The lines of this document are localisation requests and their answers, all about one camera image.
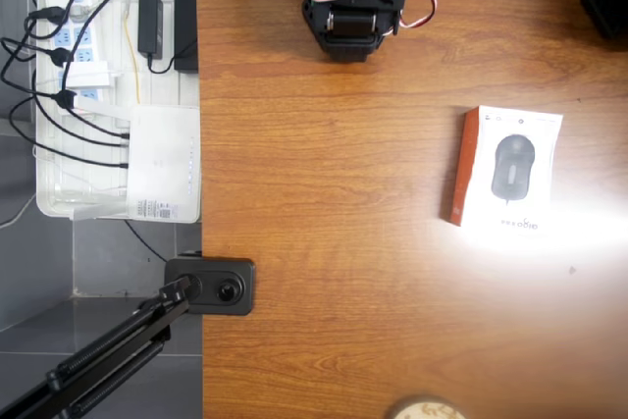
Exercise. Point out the white orange mouse box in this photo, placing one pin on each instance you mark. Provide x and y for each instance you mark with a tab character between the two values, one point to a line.
510	169

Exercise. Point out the black stand clamp base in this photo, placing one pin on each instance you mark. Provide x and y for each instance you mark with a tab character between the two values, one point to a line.
230	291

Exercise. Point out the white router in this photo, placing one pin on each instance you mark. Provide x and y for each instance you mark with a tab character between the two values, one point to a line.
162	159

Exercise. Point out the wide black power adapter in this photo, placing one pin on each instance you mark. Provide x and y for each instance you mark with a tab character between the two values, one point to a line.
185	26

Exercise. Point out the slim black power adapter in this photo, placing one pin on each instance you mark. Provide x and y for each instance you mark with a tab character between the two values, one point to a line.
149	21

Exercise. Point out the white charger plug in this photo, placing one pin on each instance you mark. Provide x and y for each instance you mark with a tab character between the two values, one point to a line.
88	76

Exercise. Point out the round wooden coaster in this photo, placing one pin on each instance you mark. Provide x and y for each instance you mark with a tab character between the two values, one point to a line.
427	410

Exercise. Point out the black power plug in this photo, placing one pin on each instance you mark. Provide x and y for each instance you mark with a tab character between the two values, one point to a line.
64	100
61	57
49	14

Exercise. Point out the white power strip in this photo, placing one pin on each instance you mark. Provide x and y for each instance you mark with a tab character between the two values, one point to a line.
81	36

